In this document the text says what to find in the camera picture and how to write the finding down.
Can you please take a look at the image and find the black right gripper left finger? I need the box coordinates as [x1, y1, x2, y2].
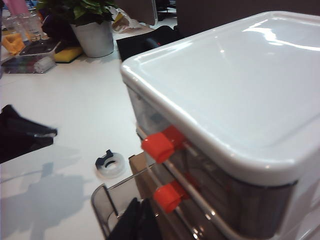
[113, 197, 141, 240]

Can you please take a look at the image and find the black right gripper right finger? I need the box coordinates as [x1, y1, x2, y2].
[139, 198, 164, 240]

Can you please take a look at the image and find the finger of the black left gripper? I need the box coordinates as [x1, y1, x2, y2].
[0, 136, 55, 165]
[0, 104, 59, 141]

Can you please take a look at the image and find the transparent tape roll black cutter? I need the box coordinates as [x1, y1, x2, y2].
[94, 149, 126, 180]

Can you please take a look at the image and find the shiny clear tray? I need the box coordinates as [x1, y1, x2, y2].
[1, 54, 57, 75]

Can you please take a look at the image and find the small white cylinder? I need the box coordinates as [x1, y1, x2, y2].
[33, 56, 56, 72]

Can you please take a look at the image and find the silver flat device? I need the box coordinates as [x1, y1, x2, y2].
[18, 40, 62, 57]

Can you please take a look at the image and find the orange-yellow block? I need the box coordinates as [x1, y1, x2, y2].
[1, 33, 26, 56]

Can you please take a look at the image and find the yellow sponge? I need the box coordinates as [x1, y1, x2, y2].
[53, 46, 85, 64]

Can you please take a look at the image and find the clear plastic bottle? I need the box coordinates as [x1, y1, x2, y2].
[18, 11, 43, 42]
[2, 14, 21, 35]

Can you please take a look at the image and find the dark bag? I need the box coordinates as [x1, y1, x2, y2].
[41, 12, 81, 48]

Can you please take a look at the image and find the white plant pot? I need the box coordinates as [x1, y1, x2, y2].
[69, 19, 116, 59]

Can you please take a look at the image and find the pink item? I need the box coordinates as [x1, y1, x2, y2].
[6, 0, 30, 16]

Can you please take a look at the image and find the green leafy plant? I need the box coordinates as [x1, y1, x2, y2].
[36, 0, 118, 27]

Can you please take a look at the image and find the black soft pad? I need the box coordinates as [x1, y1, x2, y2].
[115, 24, 187, 62]

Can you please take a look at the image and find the crumpled plastic bag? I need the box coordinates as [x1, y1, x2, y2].
[109, 6, 156, 35]

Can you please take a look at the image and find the grey-brown desk partition panel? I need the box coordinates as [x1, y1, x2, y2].
[174, 0, 320, 38]

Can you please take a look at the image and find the white drawer cabinet frame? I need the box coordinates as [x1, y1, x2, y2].
[119, 10, 320, 240]

